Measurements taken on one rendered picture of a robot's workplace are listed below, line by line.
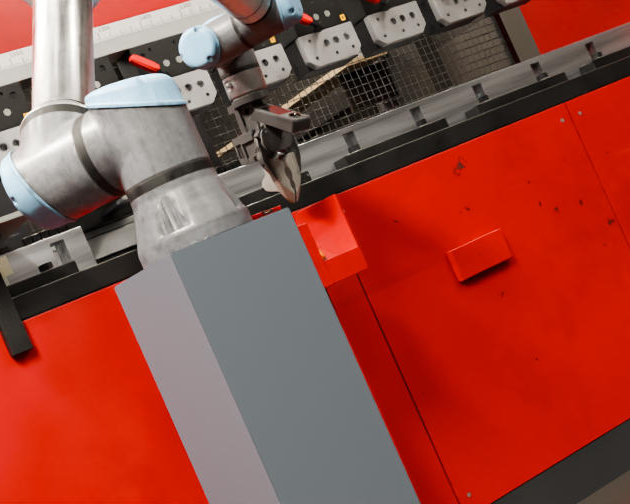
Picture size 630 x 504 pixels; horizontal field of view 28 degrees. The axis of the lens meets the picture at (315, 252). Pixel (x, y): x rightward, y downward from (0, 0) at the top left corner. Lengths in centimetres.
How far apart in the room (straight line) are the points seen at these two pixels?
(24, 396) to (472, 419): 96
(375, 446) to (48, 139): 57
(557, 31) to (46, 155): 263
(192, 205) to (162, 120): 11
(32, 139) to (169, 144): 20
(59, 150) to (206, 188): 20
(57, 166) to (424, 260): 127
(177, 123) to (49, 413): 89
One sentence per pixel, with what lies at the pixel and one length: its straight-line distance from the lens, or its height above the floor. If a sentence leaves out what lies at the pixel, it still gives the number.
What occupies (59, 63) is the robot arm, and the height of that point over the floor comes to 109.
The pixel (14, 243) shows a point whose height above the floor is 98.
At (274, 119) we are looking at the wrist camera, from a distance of 227.
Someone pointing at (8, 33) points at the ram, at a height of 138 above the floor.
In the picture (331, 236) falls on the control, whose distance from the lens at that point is 234.
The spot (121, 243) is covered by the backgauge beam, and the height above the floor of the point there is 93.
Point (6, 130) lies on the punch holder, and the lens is 254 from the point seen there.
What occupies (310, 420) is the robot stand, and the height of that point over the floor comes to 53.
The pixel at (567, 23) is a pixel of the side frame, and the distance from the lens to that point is 400.
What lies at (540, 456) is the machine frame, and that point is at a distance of 281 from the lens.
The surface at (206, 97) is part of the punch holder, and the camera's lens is 271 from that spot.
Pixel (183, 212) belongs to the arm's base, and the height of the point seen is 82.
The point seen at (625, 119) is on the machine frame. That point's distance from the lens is 319.
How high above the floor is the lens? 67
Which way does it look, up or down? 1 degrees up
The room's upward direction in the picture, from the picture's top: 24 degrees counter-clockwise
